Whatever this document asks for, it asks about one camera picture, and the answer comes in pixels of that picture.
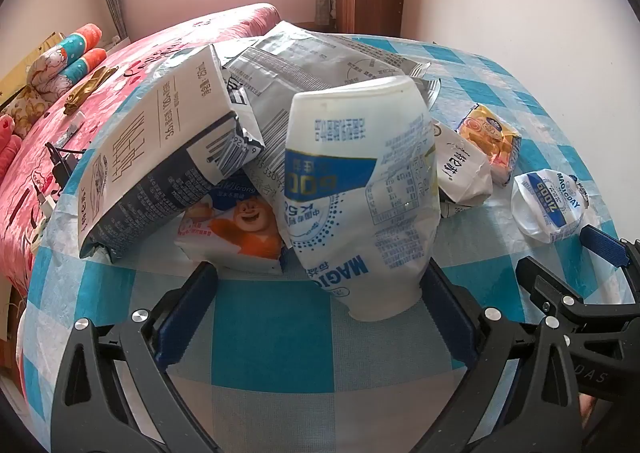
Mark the white charger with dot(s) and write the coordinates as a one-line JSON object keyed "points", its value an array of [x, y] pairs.
{"points": [[46, 203]]}

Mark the small white blue pouch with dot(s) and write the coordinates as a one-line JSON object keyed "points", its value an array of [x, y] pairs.
{"points": [[547, 205]]}

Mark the blue checked tablecloth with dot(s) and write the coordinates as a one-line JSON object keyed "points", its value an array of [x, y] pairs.
{"points": [[275, 323]]}

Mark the white blue Magic pouch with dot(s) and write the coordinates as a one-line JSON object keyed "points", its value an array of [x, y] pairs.
{"points": [[350, 193]]}

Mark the small white snack packet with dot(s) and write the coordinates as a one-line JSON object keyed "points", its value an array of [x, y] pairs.
{"points": [[462, 168]]}

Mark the grey white snack bag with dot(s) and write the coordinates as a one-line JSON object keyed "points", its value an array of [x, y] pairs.
{"points": [[145, 153]]}

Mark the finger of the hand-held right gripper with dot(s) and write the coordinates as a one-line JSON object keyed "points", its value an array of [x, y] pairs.
{"points": [[545, 283], [605, 245]]}

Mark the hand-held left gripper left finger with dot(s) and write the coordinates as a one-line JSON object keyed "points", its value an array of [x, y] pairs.
{"points": [[185, 313]]}

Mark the yellow tissue packet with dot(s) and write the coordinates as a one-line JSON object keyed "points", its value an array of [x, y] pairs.
{"points": [[487, 135]]}

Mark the pink folded quilt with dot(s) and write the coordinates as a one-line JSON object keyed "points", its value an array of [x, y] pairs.
{"points": [[7, 148]]}

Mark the gold cloth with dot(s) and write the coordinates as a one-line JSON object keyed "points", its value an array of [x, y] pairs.
{"points": [[87, 90]]}

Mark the silver foil bag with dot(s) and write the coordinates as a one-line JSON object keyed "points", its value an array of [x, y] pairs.
{"points": [[310, 63]]}

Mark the colourful bolster pillow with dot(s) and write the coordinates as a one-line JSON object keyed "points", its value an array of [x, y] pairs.
{"points": [[82, 64], [75, 40]]}

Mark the yellow bed headboard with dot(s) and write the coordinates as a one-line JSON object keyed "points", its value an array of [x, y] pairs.
{"points": [[30, 58]]}

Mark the floral pillow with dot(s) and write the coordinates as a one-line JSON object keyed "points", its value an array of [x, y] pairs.
{"points": [[25, 108]]}

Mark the bed with pink blanket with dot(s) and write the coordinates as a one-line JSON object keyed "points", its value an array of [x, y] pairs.
{"points": [[165, 38]]}

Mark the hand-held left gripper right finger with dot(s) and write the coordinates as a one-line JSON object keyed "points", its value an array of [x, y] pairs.
{"points": [[450, 313]]}

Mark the black charger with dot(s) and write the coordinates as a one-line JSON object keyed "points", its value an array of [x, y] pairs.
{"points": [[65, 165]]}

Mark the blue bear print tissue packet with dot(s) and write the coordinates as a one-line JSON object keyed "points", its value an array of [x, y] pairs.
{"points": [[235, 228]]}

